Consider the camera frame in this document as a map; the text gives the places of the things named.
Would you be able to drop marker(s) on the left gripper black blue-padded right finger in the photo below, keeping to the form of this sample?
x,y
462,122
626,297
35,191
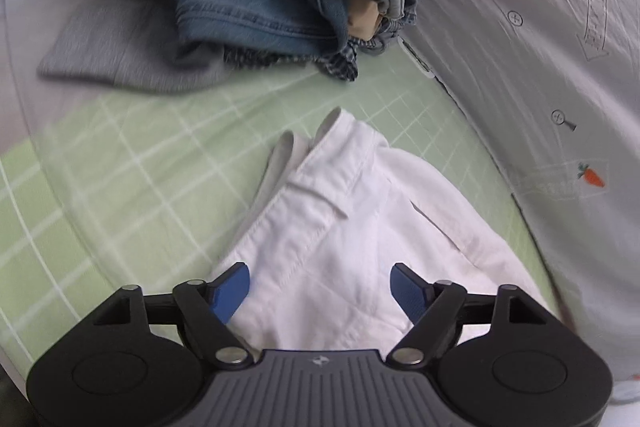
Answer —
x,y
433,310

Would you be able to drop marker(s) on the green checkered tablecloth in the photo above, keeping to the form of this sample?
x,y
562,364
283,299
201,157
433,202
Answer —
x,y
49,282

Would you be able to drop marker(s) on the white trousers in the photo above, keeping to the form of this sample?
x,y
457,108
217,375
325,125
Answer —
x,y
334,213

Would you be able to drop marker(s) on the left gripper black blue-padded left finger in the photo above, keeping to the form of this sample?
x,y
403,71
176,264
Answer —
x,y
205,309

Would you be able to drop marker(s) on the grey carrot-print storage bag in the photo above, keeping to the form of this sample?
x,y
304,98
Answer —
x,y
552,87

